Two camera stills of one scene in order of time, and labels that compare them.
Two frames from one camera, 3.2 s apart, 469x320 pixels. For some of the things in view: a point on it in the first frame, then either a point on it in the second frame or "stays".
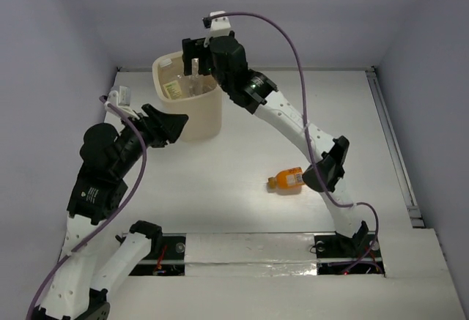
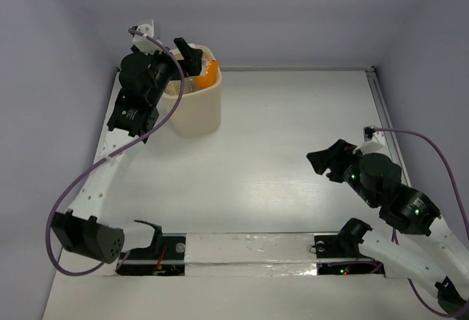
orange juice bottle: (287, 179) to (211, 77)
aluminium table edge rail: (408, 192) stays
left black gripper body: (151, 129) to (182, 64)
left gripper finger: (163, 127) to (192, 56)
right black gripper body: (218, 74) to (346, 168)
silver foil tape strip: (250, 254) stays
